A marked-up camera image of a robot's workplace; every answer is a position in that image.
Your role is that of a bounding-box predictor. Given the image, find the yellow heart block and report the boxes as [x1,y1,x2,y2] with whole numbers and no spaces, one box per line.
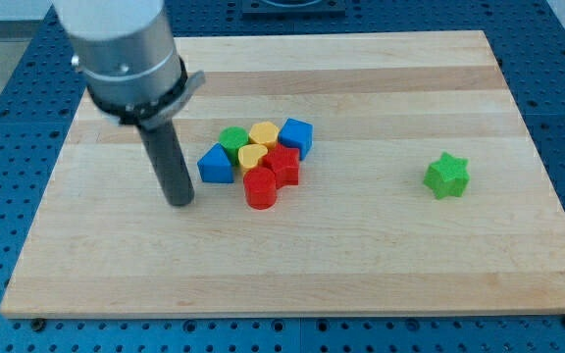
[237,144,269,175]

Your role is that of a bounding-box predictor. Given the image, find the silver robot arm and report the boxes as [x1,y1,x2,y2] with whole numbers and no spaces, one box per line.
[53,0,205,130]

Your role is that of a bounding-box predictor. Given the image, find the red star block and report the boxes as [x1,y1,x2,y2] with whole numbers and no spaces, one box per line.
[262,144,300,189]

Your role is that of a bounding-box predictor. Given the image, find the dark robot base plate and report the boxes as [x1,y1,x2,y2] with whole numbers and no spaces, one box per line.
[238,0,346,17]

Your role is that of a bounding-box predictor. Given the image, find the red cylinder block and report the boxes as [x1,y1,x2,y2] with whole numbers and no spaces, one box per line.
[243,167,277,210]

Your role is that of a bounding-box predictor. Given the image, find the blue triangle block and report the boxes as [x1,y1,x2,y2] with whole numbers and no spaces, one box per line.
[197,143,234,183]

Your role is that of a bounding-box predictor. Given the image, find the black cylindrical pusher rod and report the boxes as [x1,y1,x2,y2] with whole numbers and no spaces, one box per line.
[137,122,194,207]

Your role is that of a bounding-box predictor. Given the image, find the green star block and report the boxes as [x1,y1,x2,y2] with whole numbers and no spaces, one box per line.
[423,152,470,199]

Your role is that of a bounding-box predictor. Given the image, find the yellow hexagon block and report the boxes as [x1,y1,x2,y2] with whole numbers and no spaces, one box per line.
[248,121,280,150]

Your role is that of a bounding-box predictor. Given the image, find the green cylinder block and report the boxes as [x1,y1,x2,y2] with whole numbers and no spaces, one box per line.
[218,126,249,166]

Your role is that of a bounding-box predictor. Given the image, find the blue cube block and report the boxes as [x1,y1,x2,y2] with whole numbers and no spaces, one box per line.
[278,118,314,161]

